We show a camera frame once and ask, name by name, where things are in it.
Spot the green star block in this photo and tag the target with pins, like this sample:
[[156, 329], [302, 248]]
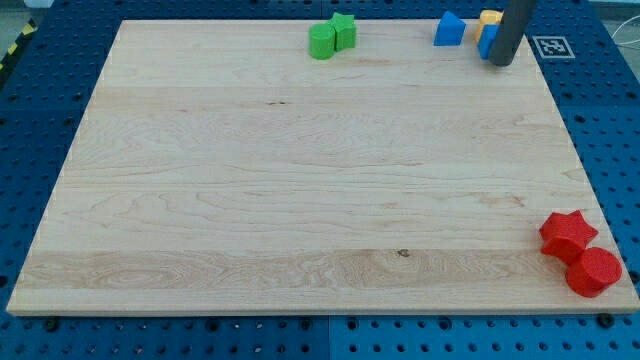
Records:
[[345, 31]]

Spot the red star block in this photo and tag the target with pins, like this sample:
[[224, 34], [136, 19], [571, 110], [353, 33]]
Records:
[[566, 236]]

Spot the wooden board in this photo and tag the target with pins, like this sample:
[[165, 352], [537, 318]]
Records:
[[218, 169]]

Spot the green cylinder block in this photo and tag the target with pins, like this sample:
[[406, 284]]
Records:
[[321, 41]]

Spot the blue triangle block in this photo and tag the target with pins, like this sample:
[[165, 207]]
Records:
[[450, 30]]

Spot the blue cube block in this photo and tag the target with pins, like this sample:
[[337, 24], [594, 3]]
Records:
[[486, 40]]

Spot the yellow block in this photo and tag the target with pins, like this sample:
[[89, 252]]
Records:
[[487, 17]]

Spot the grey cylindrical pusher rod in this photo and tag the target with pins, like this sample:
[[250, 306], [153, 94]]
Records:
[[516, 17]]

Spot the white fiducial marker tag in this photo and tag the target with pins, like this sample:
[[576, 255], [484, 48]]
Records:
[[553, 47]]

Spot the red cylinder block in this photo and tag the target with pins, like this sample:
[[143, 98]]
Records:
[[594, 271]]

